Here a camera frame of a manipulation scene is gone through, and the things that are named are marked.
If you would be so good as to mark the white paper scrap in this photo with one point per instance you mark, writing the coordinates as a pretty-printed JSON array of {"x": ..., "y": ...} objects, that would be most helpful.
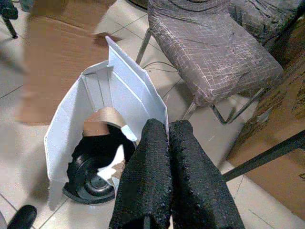
[{"x": 112, "y": 168}]

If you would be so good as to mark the big brown cardboard box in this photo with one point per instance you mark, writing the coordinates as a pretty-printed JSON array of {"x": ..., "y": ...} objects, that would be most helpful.
[{"x": 281, "y": 124}]

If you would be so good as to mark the brown and white carton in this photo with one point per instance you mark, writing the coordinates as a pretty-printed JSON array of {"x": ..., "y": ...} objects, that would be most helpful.
[{"x": 133, "y": 83}]

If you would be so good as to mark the purple-grey cushioned metal chair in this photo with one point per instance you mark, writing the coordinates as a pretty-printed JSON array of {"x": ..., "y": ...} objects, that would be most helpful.
[
  {"x": 209, "y": 52},
  {"x": 264, "y": 14}
]

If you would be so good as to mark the black furniture leg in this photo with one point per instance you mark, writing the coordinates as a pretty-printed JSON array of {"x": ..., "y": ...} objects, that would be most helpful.
[{"x": 9, "y": 23}]

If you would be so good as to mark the black metal bar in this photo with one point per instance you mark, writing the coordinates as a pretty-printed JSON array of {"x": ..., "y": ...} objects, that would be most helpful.
[{"x": 267, "y": 155}]

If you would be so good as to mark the curved brown cardboard scrap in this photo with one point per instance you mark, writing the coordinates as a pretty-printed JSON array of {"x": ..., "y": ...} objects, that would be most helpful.
[{"x": 104, "y": 119}]

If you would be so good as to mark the large brown cardboard sheet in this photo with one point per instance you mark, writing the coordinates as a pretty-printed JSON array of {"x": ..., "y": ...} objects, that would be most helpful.
[{"x": 59, "y": 71}]

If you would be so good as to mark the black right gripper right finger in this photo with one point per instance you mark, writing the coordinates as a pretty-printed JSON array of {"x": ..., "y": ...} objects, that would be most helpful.
[{"x": 197, "y": 186}]

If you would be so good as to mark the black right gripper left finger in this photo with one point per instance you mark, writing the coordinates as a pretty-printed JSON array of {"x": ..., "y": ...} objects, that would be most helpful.
[{"x": 145, "y": 179}]

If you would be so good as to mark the black round rubbish bin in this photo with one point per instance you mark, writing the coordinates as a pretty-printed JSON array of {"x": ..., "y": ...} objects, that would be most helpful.
[{"x": 90, "y": 171}]

